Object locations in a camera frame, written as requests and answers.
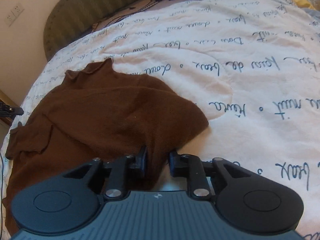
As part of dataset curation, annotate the olive green headboard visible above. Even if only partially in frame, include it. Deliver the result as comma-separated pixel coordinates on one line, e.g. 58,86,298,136
43,0,138,60

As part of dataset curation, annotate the white script-print duvet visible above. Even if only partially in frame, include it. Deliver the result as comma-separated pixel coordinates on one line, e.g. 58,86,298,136
16,0,319,239

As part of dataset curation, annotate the white wall socket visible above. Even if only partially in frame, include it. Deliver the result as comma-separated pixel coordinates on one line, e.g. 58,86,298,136
4,3,24,26

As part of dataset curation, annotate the brown knit sweater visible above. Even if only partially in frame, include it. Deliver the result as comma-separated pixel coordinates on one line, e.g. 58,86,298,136
3,59,208,235

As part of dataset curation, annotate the yellow cloth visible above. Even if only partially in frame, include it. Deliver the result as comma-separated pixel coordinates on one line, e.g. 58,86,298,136
293,0,316,10

